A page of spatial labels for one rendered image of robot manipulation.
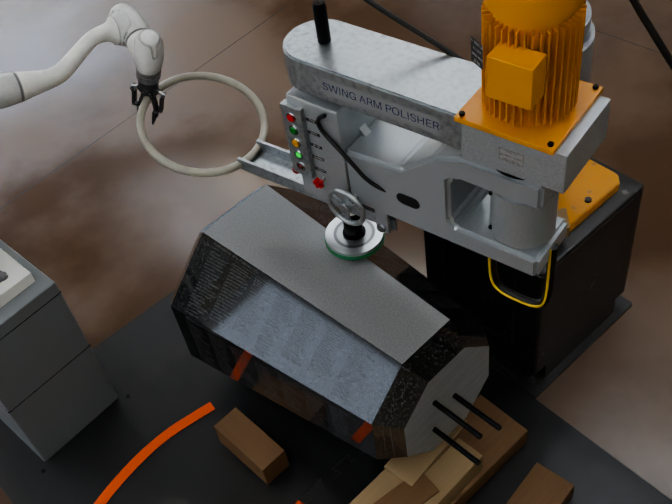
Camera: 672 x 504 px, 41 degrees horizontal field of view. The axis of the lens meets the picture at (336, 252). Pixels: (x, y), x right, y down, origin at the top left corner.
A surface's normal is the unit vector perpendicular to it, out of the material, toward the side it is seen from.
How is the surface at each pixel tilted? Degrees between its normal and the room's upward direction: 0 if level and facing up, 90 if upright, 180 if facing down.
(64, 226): 0
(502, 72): 90
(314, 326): 45
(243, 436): 0
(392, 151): 4
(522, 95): 90
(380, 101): 90
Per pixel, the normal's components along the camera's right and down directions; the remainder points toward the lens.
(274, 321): -0.56, -0.04
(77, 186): -0.12, -0.66
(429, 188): -0.58, 0.65
